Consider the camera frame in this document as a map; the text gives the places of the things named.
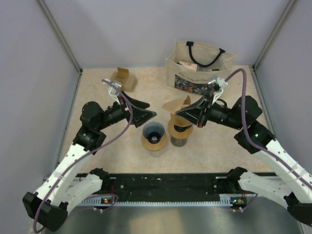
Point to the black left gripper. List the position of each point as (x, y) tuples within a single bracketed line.
[(140, 116)]

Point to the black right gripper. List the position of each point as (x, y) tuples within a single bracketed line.
[(195, 112)]

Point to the brown paper coffee filter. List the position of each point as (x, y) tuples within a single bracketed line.
[(181, 122)]

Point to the wooden dripper ring stand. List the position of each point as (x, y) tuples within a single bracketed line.
[(175, 134)]

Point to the blue glass dripper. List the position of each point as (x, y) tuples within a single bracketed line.
[(180, 129), (153, 132)]

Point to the wooden ring stand front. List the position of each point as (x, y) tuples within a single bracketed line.
[(154, 146)]

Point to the clear glass beaker wooden collar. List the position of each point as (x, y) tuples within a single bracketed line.
[(157, 153)]

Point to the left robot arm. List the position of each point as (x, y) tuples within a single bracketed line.
[(52, 202)]

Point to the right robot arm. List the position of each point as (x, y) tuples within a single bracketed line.
[(294, 191)]

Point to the brown cardboard box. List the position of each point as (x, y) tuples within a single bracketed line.
[(128, 80)]

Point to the smoked glass carafe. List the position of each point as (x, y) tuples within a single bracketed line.
[(178, 142)]

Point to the cream canvas tote bag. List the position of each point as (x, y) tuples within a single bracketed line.
[(192, 65)]

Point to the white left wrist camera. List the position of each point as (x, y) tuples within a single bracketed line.
[(113, 89)]

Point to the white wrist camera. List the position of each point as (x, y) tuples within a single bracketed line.
[(113, 89), (218, 85)]

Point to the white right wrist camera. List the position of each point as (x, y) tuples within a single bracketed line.
[(218, 85)]

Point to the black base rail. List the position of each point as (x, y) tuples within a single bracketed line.
[(169, 187)]

